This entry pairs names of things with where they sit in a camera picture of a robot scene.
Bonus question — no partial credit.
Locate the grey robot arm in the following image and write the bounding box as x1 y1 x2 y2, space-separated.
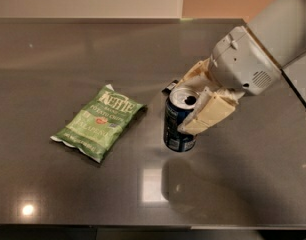
178 0 306 135

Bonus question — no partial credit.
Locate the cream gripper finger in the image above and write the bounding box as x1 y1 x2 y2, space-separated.
177 59 221 92
177 87 245 135

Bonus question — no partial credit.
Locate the green kettle chips bag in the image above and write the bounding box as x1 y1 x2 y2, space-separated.
50 84 145 163

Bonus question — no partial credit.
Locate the blue pepsi can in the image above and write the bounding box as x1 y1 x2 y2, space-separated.
163 87 199 152

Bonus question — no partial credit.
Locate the black snack bar wrapper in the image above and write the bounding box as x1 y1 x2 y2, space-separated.
162 80 179 94

